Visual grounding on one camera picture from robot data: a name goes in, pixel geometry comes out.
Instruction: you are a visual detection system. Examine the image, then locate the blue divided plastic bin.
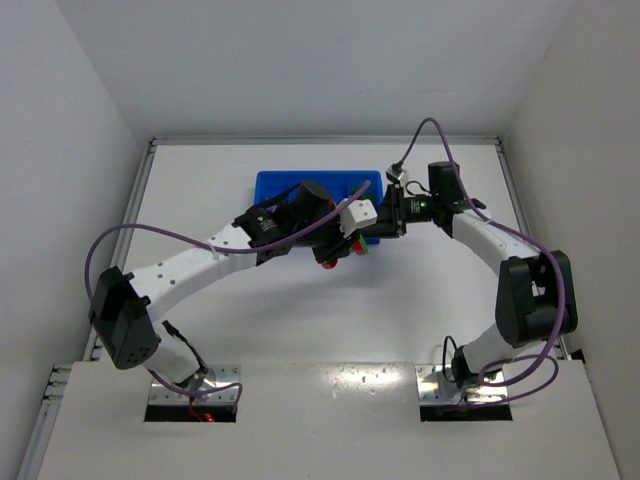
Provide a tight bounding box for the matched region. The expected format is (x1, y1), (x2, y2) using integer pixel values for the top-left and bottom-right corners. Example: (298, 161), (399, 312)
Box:
(233, 170), (381, 258)

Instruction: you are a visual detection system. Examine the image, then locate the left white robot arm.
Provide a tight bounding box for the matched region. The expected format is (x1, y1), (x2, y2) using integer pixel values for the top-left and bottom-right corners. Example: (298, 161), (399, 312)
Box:
(89, 180), (377, 388)

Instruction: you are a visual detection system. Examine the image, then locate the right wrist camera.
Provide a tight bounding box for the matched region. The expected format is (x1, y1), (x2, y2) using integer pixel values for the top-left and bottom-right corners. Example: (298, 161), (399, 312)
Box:
(385, 164), (409, 187)

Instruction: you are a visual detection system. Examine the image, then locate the metal base plate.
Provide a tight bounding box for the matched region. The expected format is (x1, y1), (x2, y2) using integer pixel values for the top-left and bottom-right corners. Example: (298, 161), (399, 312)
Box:
(148, 365), (242, 407)
(415, 364), (508, 407)

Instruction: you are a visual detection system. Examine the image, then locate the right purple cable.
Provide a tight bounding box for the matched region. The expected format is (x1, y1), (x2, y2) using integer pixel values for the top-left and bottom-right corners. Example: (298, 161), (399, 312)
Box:
(387, 117), (569, 409)

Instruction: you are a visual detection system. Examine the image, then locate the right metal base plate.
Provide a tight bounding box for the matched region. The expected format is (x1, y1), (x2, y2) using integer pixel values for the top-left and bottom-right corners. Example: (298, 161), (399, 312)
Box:
(415, 364), (508, 407)

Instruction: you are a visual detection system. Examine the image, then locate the red yellow green lego stack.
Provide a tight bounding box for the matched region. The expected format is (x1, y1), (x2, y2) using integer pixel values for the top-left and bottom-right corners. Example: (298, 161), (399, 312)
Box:
(316, 235), (369, 270)

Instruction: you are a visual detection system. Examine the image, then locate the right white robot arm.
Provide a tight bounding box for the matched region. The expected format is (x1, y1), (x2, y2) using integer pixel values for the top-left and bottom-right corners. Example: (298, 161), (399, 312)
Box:
(377, 162), (578, 387)

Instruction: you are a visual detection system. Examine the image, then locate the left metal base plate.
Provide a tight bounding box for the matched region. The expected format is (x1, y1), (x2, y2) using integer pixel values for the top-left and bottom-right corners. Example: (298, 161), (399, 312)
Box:
(148, 365), (242, 407)

